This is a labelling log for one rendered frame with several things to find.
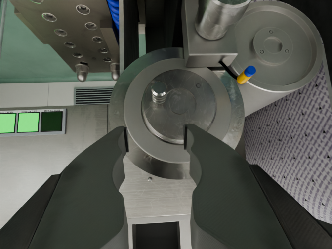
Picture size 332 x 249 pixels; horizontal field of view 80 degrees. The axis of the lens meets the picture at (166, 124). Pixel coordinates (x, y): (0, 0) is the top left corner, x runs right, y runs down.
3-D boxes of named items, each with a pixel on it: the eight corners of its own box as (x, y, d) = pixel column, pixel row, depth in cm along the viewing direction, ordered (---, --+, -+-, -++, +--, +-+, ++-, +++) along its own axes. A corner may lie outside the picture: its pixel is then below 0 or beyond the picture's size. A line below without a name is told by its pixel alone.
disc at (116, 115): (242, 50, 23) (247, 182, 20) (240, 53, 24) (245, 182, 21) (114, 43, 23) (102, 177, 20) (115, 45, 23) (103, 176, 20)
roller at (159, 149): (230, 61, 22) (232, 165, 20) (191, 114, 48) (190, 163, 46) (127, 55, 22) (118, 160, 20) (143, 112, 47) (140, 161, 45)
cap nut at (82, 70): (86, 63, 55) (86, 78, 54) (91, 69, 58) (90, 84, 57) (72, 63, 55) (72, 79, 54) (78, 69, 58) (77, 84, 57)
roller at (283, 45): (313, -1, 25) (332, 90, 23) (235, 81, 50) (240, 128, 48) (219, 0, 24) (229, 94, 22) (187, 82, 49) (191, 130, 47)
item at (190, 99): (208, 150, 19) (132, 130, 19) (203, 151, 21) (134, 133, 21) (224, 79, 20) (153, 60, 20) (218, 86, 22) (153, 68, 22)
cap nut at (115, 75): (121, 62, 55) (121, 77, 54) (123, 68, 59) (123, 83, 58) (108, 62, 55) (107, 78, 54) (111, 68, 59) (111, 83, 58)
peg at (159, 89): (170, 92, 17) (154, 98, 17) (168, 102, 20) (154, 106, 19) (164, 77, 17) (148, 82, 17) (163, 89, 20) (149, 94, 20)
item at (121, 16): (122, -63, 26) (123, 69, 23) (138, 43, 49) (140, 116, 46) (118, -63, 26) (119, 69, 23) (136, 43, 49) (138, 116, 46)
